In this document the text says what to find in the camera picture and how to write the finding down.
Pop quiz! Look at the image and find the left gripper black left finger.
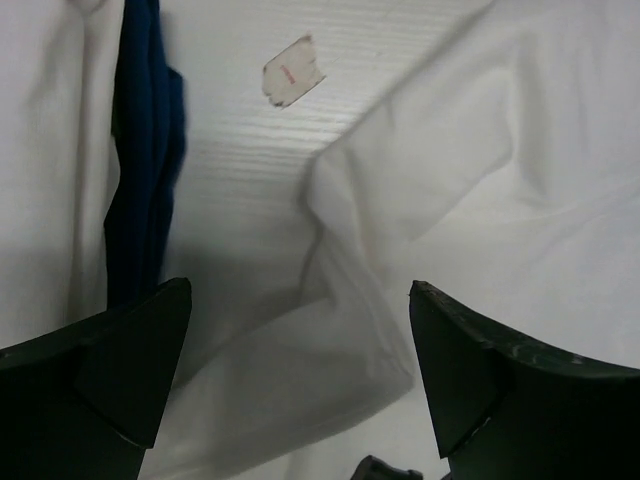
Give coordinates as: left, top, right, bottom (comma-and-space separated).
1, 278, 192, 480

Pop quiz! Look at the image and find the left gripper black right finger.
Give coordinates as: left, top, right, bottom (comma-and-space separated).
409, 282, 639, 480

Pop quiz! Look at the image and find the torn paper sticker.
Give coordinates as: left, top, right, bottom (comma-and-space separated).
262, 34, 326, 109

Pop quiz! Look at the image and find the white robot print t shirt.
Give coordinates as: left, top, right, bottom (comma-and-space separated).
141, 1, 639, 479

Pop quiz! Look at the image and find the folded white t shirt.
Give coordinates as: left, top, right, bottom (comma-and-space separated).
1, 1, 124, 346

